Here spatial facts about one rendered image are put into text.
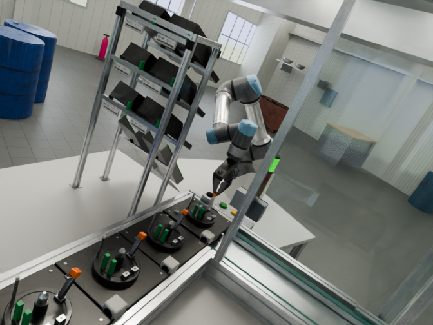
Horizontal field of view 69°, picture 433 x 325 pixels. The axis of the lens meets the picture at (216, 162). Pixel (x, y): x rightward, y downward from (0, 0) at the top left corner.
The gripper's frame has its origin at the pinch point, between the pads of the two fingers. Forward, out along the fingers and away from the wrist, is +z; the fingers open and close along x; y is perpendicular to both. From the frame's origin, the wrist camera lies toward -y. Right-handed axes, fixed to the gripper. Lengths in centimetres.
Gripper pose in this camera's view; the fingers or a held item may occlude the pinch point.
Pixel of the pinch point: (215, 193)
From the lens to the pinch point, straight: 140.3
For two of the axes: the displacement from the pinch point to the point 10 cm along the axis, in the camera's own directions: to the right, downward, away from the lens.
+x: -8.0, -5.0, 3.3
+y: 4.6, -1.7, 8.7
